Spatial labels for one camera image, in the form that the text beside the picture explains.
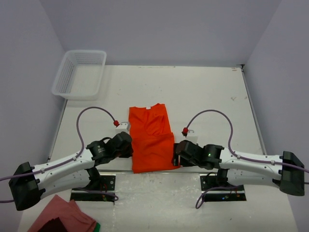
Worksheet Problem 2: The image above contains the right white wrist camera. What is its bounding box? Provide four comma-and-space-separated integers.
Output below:
182, 127, 198, 144

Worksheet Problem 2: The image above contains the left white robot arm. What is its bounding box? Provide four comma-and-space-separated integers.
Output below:
9, 131, 133, 211

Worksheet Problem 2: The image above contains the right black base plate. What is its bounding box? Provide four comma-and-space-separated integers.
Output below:
200, 172, 247, 202

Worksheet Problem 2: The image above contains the pink folded t shirt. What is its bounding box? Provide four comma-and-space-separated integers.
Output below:
28, 195, 97, 232

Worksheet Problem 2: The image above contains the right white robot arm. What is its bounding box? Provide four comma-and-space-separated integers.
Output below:
172, 140, 305, 196

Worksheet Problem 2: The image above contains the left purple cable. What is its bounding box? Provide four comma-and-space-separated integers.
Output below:
0, 107, 119, 203

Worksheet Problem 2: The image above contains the white plastic basket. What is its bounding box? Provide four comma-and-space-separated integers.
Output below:
52, 50, 107, 101

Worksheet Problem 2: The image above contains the orange t shirt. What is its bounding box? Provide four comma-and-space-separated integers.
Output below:
128, 103, 180, 174

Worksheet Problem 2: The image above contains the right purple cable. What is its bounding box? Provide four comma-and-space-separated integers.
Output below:
195, 110, 309, 210

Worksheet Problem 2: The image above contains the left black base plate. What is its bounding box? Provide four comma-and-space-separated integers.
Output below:
70, 175, 116, 203

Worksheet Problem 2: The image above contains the green folded t shirt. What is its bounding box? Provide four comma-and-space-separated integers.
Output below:
93, 222, 100, 232

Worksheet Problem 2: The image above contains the purple cable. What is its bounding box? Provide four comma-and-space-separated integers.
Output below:
195, 110, 309, 210
0, 107, 119, 203

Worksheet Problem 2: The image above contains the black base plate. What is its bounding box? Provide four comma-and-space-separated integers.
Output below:
70, 175, 116, 203
200, 172, 247, 202

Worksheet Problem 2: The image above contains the dark maroon folded t shirt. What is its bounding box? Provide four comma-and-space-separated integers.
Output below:
38, 217, 67, 232

